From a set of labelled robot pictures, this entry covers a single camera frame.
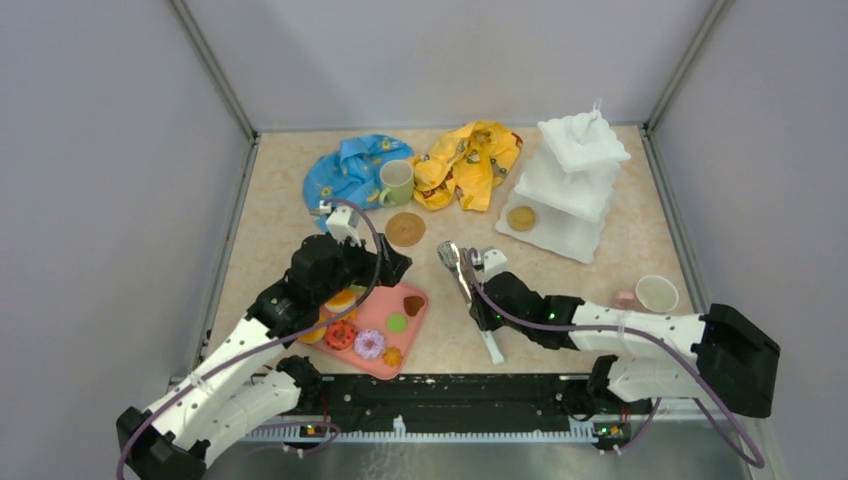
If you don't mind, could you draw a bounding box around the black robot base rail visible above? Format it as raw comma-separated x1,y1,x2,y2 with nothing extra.
289,374,653,434

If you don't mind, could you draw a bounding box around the red orange donut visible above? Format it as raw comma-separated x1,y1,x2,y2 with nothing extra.
323,321,358,352

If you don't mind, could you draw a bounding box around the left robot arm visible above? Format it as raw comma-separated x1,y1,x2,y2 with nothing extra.
116,233,413,479

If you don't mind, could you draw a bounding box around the purple sprinkled donut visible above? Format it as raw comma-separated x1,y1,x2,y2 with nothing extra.
353,329,386,360

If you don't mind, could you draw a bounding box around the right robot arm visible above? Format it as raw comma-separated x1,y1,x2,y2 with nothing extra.
471,271,781,418

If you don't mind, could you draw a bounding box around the brown heart cookie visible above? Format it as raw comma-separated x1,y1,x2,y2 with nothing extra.
403,295,427,318

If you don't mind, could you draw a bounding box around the pink cup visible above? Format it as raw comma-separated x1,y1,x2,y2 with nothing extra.
613,275,680,313

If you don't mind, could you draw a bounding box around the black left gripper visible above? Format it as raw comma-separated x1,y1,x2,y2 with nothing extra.
315,230,411,305

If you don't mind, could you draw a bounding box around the orange swirl cookie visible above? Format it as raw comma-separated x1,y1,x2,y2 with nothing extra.
381,347,404,368

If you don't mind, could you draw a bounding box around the yellow orange pastry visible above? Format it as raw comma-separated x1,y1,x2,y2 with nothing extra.
324,289,359,313

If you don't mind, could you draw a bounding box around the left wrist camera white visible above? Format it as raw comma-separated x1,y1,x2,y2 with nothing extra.
318,200,364,247

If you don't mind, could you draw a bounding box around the green round macaron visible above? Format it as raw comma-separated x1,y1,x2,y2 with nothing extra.
386,313,408,334

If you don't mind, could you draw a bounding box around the metal tongs white handle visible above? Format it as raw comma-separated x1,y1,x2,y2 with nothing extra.
437,240,505,365

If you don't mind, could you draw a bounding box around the white tiered dessert stand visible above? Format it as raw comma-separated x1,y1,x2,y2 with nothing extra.
495,98,631,264

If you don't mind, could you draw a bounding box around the pink plastic tray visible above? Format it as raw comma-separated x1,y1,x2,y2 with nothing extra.
301,283,429,380

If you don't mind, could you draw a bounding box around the blue patterned cloth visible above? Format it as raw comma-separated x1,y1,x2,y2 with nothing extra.
302,134,414,232

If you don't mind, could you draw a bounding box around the green mug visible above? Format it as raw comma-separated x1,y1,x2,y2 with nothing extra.
379,160,414,207

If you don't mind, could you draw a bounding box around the orange glazed bun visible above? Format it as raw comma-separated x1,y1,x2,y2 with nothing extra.
298,317,327,344

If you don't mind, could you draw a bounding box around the yellow patterned cloth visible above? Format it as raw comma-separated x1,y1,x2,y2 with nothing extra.
413,120,523,212

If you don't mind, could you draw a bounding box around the round tan muffin cake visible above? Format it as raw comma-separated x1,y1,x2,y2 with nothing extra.
506,205,537,232

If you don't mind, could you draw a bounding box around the woven rattan coaster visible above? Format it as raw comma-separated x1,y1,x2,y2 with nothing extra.
385,212,426,247

